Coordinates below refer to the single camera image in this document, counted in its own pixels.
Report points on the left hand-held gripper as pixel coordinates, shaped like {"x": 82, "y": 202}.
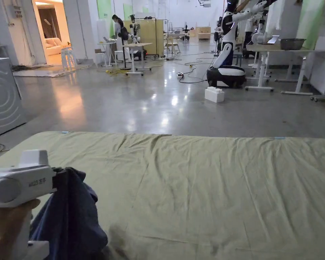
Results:
{"x": 29, "y": 181}

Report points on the dark blue shirt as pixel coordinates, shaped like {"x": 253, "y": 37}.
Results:
{"x": 70, "y": 216}

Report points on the person's left hand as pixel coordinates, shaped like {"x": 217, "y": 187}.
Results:
{"x": 2, "y": 230}

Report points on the grey washing machine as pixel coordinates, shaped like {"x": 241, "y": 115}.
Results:
{"x": 2, "y": 100}

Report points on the stack of white stools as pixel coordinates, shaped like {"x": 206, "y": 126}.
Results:
{"x": 68, "y": 55}

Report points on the cream sofa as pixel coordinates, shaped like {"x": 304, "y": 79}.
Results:
{"x": 52, "y": 44}

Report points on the white desk with laptop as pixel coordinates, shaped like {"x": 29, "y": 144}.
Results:
{"x": 107, "y": 44}

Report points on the bed with pale green sheet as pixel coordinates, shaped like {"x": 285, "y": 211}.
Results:
{"x": 205, "y": 195}

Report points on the wooden board rack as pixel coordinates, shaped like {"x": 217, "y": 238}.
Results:
{"x": 150, "y": 33}

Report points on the white foam block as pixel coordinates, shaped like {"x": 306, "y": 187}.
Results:
{"x": 214, "y": 94}

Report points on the white and black wheeled robot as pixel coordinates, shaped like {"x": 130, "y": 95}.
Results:
{"x": 227, "y": 73}

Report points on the wooden box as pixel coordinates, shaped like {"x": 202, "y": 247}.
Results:
{"x": 203, "y": 32}

